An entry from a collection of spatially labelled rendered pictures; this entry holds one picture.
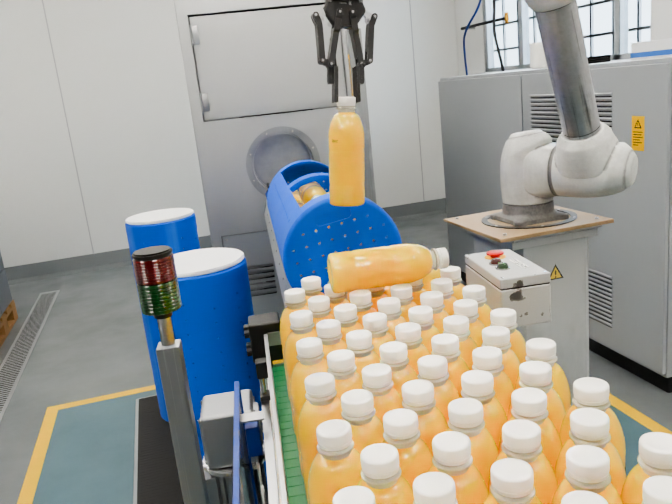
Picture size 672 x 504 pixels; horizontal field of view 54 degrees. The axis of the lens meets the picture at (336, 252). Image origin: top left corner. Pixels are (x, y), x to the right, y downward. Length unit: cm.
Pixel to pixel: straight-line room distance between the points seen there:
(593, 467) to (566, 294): 148
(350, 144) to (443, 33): 599
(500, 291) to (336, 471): 63
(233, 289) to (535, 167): 95
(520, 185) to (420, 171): 516
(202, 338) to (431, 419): 112
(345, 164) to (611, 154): 89
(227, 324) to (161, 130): 485
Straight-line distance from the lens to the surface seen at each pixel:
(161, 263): 105
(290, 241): 151
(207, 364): 188
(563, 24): 181
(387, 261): 117
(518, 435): 72
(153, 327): 283
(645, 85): 306
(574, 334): 220
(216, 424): 140
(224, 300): 183
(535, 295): 130
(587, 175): 198
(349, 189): 133
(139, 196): 664
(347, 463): 75
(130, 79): 658
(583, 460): 69
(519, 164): 206
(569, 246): 210
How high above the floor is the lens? 148
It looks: 14 degrees down
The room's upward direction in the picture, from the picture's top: 6 degrees counter-clockwise
